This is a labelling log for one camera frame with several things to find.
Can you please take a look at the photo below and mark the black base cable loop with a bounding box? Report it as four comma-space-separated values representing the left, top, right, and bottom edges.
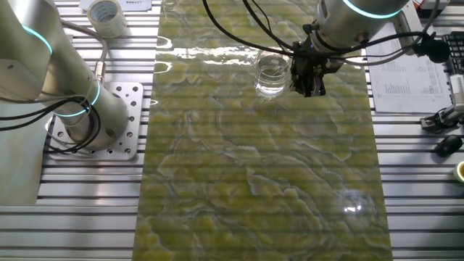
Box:
0, 94, 102, 153

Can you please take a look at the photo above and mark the green marble pattern mat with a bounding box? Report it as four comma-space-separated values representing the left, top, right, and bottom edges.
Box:
132, 0, 394, 261

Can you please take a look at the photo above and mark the orange grey device box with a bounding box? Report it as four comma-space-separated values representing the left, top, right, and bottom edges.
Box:
411, 0, 450, 11

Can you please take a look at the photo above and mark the metal camera clamp stand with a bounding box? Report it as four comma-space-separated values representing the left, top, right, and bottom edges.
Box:
420, 104, 464, 132

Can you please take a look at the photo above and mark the silver ribbed camera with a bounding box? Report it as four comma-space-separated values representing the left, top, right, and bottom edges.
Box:
449, 74, 464, 106

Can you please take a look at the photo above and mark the black computer mouse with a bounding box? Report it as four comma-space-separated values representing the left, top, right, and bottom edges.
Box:
434, 134, 464, 158

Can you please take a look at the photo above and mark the paper sheet with text lines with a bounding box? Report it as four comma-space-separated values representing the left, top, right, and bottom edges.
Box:
78, 0, 153, 12

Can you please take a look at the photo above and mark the yellowish tape roll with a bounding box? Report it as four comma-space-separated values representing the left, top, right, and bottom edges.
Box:
452, 161, 464, 184

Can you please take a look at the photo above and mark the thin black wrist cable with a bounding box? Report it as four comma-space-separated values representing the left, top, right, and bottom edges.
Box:
241, 0, 293, 51

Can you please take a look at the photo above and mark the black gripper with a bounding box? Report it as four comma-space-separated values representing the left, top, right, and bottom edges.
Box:
289, 39, 344, 98

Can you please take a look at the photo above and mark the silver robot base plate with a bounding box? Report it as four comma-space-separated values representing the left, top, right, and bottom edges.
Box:
46, 81, 145, 162

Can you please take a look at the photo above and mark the black keyboard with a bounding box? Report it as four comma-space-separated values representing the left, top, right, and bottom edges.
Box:
444, 31, 464, 75

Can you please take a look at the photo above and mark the white tape roll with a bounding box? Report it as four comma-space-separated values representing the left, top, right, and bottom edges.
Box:
86, 0, 128, 39

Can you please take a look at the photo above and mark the glass beaker with water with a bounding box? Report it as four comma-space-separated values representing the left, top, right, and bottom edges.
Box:
253, 49, 291, 99

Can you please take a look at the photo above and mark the paper sheet with printed table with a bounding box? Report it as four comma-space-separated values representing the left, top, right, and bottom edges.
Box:
362, 21, 452, 114

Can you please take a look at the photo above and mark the grey base cable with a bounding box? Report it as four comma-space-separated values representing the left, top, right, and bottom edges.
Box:
59, 20, 109, 83

